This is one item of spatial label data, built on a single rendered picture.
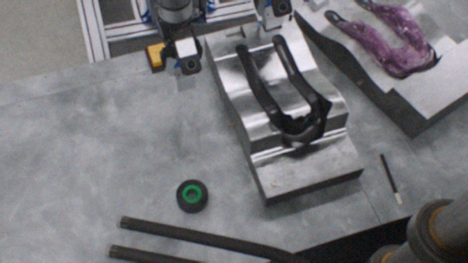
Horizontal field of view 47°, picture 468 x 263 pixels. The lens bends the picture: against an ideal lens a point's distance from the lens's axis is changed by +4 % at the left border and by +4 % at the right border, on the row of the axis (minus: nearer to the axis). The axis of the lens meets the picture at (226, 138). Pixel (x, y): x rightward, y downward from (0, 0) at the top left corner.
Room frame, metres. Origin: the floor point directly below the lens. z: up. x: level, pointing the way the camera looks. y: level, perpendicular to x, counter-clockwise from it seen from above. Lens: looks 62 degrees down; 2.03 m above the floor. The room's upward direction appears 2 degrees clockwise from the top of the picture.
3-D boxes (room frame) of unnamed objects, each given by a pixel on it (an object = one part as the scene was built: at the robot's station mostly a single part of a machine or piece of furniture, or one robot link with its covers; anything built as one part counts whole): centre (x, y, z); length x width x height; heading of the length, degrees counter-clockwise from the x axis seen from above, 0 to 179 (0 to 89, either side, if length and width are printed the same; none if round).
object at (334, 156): (0.73, -0.14, 0.87); 0.50 x 0.26 x 0.14; 21
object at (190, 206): (0.47, 0.08, 0.82); 0.08 x 0.08 x 0.04
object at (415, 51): (0.94, -0.43, 0.90); 0.26 x 0.18 x 0.08; 38
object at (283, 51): (0.75, -0.14, 0.92); 0.35 x 0.16 x 0.09; 21
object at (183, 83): (0.79, 0.13, 0.93); 0.13 x 0.05 x 0.05; 21
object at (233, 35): (0.93, -0.01, 0.87); 0.05 x 0.05 x 0.04; 21
